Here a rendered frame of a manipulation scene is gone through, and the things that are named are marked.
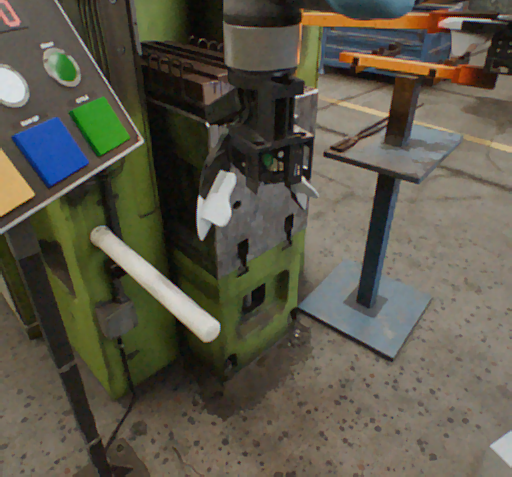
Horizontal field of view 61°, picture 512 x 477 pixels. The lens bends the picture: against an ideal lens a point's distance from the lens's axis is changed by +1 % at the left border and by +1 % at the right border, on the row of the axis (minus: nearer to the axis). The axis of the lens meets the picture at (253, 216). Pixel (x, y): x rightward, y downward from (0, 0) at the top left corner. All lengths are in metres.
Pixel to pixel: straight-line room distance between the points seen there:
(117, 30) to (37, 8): 0.32
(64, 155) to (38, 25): 0.20
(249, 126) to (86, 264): 0.78
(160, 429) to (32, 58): 1.12
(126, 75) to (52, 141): 0.46
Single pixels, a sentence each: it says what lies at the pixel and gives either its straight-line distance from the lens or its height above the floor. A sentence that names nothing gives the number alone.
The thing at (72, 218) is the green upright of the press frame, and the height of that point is 0.69.
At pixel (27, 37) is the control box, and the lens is 0.71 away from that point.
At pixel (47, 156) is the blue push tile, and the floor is 1.01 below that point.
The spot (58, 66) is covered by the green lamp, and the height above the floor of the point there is 1.09.
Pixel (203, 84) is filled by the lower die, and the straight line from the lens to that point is 1.00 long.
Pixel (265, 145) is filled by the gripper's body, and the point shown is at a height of 1.07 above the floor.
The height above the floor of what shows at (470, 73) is 0.97.
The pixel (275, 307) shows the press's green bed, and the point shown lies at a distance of 1.55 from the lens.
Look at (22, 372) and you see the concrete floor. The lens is 1.76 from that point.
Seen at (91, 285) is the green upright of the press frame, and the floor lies 0.48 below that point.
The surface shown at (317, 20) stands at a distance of 1.03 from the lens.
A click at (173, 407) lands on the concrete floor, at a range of 1.51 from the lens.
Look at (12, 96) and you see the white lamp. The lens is 0.64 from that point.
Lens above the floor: 1.24
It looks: 32 degrees down
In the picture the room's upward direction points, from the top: straight up
